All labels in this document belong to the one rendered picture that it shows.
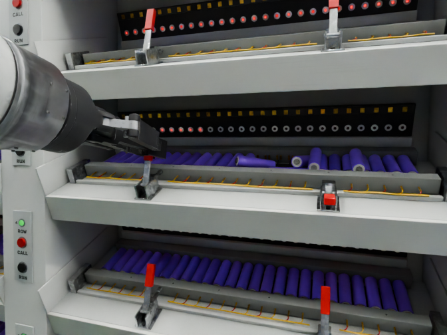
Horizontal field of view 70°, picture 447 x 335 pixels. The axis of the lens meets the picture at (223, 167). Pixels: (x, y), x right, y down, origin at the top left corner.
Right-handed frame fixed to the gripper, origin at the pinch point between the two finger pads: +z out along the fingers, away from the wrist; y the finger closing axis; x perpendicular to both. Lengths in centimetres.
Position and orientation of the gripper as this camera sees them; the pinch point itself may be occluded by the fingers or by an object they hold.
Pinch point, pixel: (148, 146)
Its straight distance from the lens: 50.8
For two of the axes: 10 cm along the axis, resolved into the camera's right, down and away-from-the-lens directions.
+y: 9.5, 0.3, -3.0
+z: 2.9, 1.1, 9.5
